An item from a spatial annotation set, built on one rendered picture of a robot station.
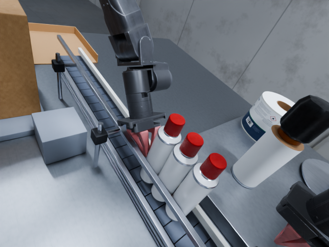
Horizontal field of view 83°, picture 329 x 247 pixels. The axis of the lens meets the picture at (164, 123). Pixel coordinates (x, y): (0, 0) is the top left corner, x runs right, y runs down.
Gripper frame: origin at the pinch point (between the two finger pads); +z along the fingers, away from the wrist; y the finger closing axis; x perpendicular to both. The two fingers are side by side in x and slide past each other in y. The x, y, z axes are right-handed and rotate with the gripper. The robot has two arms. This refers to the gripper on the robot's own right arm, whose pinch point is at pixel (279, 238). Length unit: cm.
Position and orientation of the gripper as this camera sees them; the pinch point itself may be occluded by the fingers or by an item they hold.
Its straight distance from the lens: 42.3
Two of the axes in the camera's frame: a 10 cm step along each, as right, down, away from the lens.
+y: -5.9, -6.7, 4.6
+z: -3.0, 7.0, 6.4
